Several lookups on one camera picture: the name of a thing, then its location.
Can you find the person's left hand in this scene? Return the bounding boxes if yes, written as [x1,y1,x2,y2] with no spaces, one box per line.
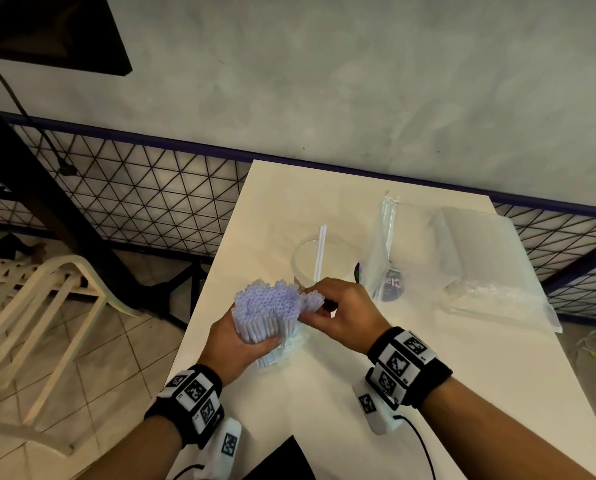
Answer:
[196,308,284,389]

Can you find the person's right hand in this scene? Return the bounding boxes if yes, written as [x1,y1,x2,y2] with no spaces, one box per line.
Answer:
[296,277,394,354]

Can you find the clear plastic bag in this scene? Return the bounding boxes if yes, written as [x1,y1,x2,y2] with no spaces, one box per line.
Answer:
[255,322,311,373]

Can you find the bundle of white straws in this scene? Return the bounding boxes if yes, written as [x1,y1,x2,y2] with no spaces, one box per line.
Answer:
[231,278,327,369]

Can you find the clear plastic cup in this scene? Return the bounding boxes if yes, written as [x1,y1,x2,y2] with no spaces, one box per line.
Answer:
[291,233,351,295]

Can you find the single white straw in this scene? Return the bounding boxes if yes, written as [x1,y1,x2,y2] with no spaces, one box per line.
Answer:
[313,224,328,285]

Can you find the pack of straws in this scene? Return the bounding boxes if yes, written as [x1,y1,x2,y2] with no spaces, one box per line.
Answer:
[429,206,564,335]

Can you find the person's right forearm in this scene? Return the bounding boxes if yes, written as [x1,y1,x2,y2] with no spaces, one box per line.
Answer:
[417,377,596,480]

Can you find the person's left forearm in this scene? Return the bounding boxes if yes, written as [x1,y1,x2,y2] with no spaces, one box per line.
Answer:
[75,412,184,480]

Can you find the clear acrylic sign stand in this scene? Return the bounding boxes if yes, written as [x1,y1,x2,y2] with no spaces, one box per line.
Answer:
[356,191,414,308]

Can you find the black flat object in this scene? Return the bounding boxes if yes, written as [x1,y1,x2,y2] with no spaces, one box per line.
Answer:
[237,434,319,480]

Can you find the white plastic chair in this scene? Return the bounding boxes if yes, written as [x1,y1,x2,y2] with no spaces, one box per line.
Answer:
[0,254,144,457]

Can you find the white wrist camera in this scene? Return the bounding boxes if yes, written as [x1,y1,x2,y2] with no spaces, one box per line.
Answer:
[351,380,404,435]
[170,417,242,480]

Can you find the dark wooden post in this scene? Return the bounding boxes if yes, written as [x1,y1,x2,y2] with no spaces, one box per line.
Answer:
[0,87,208,331]

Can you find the purple framed wire mesh fence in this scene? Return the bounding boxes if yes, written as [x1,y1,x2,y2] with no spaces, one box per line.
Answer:
[0,112,596,325]

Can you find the black television cable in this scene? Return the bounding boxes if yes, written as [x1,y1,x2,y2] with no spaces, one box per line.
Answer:
[0,55,78,177]

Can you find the thin white cable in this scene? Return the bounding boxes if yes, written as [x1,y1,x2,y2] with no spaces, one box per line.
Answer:
[570,327,596,395]

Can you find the black wall television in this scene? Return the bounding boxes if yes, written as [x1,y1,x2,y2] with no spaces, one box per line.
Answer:
[0,0,134,77]

